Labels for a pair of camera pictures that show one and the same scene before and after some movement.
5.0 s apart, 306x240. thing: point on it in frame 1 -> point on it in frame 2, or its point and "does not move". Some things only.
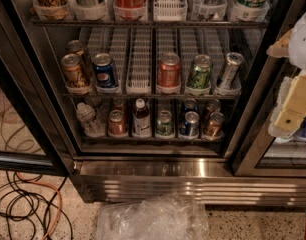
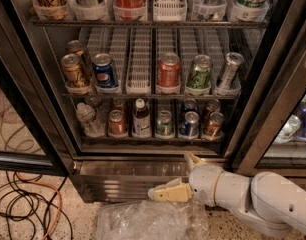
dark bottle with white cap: (141, 120) does not move
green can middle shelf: (201, 72) does not move
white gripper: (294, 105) -> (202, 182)
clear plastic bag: (164, 217) does not move
